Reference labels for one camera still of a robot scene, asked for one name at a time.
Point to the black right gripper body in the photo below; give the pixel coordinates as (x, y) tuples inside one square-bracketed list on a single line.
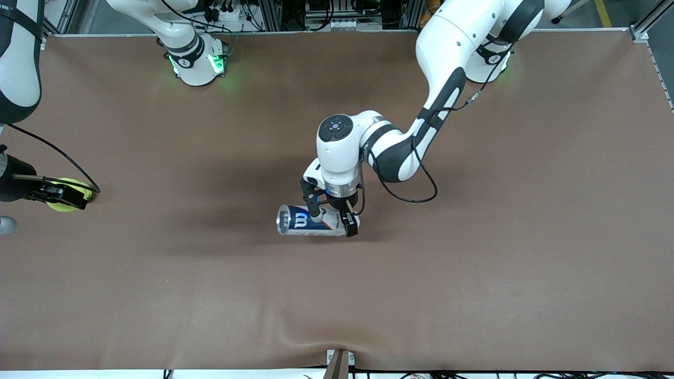
[(12, 185)]

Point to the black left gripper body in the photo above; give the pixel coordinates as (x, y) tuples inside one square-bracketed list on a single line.
[(341, 201)]

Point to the yellow tennis ball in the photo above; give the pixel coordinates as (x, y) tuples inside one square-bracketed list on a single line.
[(73, 184)]

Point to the white blue tennis ball can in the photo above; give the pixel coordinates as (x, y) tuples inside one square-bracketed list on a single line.
[(303, 221)]

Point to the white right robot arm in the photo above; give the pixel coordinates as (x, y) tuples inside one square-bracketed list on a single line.
[(18, 63)]

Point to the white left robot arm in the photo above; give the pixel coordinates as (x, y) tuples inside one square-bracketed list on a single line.
[(453, 37)]

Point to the brown table mat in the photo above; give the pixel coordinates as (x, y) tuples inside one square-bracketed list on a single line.
[(337, 295)]

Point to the white connector block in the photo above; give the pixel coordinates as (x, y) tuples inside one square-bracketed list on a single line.
[(345, 24)]

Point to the orange bagged goods pile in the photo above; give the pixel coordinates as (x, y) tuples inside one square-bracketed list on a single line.
[(434, 6)]

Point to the white power strip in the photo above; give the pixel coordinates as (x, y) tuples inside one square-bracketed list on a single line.
[(226, 15)]

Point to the silver table edge bracket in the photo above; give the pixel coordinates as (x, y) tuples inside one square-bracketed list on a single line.
[(339, 363)]

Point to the aluminium frame profile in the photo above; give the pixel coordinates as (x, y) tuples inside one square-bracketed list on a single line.
[(640, 32), (63, 16)]

